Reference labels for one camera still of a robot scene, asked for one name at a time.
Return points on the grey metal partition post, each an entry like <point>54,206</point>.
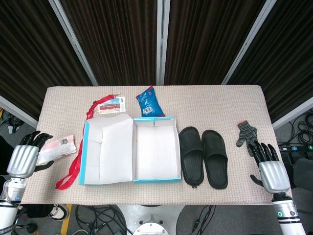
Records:
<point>249,41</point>
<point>162,41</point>
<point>73,41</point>

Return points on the grey striped work glove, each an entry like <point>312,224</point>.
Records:
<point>245,134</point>

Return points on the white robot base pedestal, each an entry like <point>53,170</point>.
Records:
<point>149,220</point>

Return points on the pink white plastic packet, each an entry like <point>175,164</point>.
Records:
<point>58,148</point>

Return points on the beige woven tablecloth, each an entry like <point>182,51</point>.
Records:
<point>207,105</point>

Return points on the teal white cardboard shoe box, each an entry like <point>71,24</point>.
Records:
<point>156,151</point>

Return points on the grey metal partition rail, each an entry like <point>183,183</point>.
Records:
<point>293,113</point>
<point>17,111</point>

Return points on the photo badge card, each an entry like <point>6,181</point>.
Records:
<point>111,106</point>

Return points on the black white sneaker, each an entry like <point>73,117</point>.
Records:
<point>58,211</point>

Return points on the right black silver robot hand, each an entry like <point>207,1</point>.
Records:
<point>274,175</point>

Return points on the dark brown partition panel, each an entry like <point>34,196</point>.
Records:
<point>117,41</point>
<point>205,41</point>
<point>31,54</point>
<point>283,61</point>

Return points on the black rubber slipper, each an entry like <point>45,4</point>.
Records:
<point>215,144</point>
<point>190,142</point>

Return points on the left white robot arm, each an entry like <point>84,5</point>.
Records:
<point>9,210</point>

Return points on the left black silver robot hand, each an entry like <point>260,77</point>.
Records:
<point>22,156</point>

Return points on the blue snack bag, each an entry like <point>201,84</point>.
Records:
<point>149,101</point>

